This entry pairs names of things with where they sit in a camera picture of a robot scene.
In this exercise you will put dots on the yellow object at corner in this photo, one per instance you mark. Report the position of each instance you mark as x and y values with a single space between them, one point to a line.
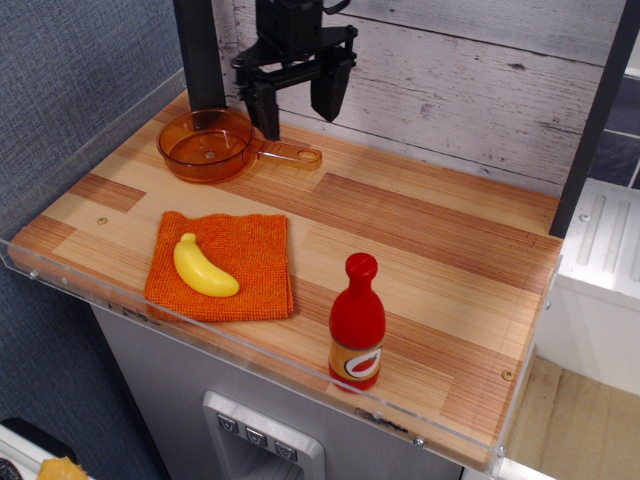
61 469

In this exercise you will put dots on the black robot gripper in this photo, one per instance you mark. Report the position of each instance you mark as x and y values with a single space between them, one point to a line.
294 47

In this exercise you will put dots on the dark frame post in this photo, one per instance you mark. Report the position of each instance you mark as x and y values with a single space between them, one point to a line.
200 53
615 67

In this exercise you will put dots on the red toy sauce bottle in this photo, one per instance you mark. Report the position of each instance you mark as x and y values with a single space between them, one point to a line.
357 326

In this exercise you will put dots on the orange transparent plastic pot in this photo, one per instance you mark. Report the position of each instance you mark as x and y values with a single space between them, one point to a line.
209 146

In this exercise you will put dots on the orange woven cloth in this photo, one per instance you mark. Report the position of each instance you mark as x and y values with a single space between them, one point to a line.
252 249

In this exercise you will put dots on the black white object at corner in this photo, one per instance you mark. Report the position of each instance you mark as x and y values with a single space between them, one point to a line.
27 446

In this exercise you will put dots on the dark left frame post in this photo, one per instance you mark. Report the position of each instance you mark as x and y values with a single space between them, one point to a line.
200 53

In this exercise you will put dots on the clear acrylic table guard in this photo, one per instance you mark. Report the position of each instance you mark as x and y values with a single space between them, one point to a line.
465 265

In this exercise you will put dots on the yellow toy banana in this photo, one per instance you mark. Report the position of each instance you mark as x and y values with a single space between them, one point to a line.
200 274

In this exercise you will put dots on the grey toy fridge cabinet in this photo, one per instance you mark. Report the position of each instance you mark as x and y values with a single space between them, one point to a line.
213 415

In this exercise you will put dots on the white toy sink unit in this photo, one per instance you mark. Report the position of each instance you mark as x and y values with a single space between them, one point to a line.
590 324

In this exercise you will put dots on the dark right frame post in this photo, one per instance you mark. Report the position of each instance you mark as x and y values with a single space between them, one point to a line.
615 67

